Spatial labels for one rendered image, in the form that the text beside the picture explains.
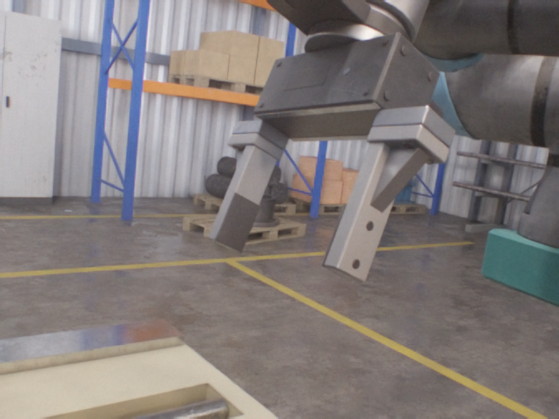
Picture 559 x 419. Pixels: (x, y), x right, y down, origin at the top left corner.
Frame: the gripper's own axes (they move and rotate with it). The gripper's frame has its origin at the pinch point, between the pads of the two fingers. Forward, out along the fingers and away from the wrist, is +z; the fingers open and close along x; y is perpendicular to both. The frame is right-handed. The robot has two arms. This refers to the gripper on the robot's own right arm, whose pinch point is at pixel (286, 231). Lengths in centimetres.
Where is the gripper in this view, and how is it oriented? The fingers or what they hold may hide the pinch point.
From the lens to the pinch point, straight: 38.6
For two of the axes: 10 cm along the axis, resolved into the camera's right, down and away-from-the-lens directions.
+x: -6.1, -0.9, 7.9
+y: 7.1, 3.9, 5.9
